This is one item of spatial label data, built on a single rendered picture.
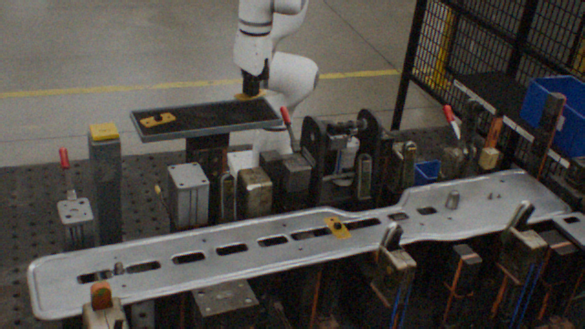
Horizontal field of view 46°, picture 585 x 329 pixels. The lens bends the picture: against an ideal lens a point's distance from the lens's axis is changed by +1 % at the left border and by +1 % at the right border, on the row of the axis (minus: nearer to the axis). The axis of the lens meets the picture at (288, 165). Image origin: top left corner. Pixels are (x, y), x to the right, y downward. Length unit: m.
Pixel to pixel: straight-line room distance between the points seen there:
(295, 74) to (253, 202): 0.49
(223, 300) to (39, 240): 0.84
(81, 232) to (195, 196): 0.26
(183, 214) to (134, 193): 0.67
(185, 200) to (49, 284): 0.35
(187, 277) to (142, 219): 0.68
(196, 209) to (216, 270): 0.18
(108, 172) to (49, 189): 0.61
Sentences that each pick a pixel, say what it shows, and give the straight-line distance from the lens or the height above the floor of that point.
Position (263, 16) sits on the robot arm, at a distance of 1.65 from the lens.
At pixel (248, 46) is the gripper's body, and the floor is 1.36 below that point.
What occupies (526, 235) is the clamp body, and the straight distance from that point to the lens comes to 1.76.
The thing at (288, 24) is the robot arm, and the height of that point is 1.30.
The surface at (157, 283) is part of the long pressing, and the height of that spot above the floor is 1.00.
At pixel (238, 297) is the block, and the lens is 1.43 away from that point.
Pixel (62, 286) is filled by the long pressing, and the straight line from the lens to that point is 1.52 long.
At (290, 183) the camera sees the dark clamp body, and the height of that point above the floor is 1.04.
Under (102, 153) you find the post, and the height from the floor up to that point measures 1.11.
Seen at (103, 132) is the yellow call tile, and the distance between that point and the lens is 1.71.
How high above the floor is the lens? 2.01
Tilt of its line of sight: 32 degrees down
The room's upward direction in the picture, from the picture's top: 6 degrees clockwise
